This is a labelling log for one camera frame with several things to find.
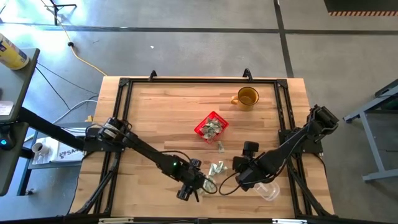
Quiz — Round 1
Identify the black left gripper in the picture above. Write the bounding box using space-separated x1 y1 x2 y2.
175 157 210 203

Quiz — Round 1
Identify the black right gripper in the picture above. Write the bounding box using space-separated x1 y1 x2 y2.
232 141 266 192

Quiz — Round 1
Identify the clear plastic container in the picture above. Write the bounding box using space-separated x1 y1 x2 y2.
253 180 280 202

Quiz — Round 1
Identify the red plastic basket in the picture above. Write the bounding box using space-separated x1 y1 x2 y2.
194 111 230 145

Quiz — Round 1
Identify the amber glass mug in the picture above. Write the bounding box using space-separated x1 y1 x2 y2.
230 86 260 112

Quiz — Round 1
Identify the white printed box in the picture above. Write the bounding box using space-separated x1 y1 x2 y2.
32 136 87 165

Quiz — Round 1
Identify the black diagonal support bar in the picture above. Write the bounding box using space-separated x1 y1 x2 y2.
17 106 86 152

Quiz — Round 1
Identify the white cup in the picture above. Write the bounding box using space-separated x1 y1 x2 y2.
32 142 50 156

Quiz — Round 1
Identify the black hazard striped mat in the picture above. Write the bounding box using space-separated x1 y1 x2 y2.
323 0 398 17

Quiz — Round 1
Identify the black computer mouse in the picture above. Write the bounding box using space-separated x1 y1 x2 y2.
0 130 16 152

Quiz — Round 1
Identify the white label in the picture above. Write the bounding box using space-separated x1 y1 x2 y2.
0 101 15 116

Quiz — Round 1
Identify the dark grey desk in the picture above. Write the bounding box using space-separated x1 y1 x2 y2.
0 47 40 124

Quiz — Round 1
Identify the black tripod stand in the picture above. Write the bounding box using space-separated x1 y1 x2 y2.
49 0 78 26

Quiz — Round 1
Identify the yellow wipes canister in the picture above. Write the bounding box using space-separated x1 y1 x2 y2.
0 32 30 70

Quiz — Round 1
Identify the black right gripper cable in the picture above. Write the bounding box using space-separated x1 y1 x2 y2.
218 172 249 196

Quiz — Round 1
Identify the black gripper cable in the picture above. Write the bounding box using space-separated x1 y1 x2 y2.
160 150 219 196
218 172 249 196

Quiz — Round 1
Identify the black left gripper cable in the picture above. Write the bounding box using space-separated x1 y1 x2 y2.
160 150 219 196

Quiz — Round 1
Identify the silver metal bracket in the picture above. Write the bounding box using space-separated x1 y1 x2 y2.
272 218 308 224
98 217 135 224

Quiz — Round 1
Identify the grey metal table frame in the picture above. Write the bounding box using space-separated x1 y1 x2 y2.
343 78 398 183

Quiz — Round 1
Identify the white cable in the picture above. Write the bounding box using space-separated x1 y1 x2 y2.
52 98 100 124

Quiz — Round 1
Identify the black floor cable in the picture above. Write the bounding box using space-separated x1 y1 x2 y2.
35 61 100 96
34 66 72 111

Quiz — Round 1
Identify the yellow floor cable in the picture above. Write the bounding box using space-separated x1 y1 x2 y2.
39 0 108 77

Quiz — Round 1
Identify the blue metal shelf frame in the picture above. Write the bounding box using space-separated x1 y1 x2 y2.
16 129 82 197

